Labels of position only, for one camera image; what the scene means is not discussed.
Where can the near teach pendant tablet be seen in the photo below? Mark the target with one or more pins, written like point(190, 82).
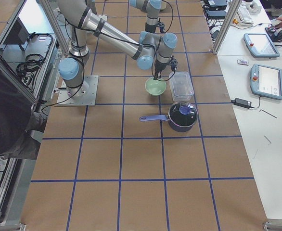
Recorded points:
point(266, 81)

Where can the blue pot with glass lid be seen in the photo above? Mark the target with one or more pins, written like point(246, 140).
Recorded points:
point(181, 116)

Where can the brown paper table cover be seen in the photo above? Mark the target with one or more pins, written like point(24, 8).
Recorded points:
point(101, 169)

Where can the far teach pendant tablet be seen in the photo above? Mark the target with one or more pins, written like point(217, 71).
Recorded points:
point(260, 45)

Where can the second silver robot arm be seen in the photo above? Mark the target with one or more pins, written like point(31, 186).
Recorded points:
point(155, 45)

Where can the green bowl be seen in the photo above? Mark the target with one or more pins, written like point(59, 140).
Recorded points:
point(155, 87)

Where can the aluminium frame post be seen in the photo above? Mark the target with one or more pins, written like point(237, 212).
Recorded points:
point(232, 10)

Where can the clear plastic container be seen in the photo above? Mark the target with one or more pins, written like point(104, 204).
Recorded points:
point(181, 87)

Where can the square arm base plate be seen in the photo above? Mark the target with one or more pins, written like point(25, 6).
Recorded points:
point(85, 96)

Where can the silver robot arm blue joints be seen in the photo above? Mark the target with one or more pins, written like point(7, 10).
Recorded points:
point(82, 20)

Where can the black power adapter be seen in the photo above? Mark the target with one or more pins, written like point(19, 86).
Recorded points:
point(241, 103)

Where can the person in black clothes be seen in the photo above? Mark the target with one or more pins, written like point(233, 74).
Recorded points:
point(16, 118)

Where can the teach pendant tablet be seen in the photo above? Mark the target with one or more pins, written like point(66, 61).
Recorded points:
point(260, 45)
point(266, 81)

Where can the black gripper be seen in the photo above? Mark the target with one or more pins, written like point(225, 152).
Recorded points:
point(159, 66)

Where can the white keyboard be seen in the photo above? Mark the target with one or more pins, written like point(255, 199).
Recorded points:
point(243, 16)

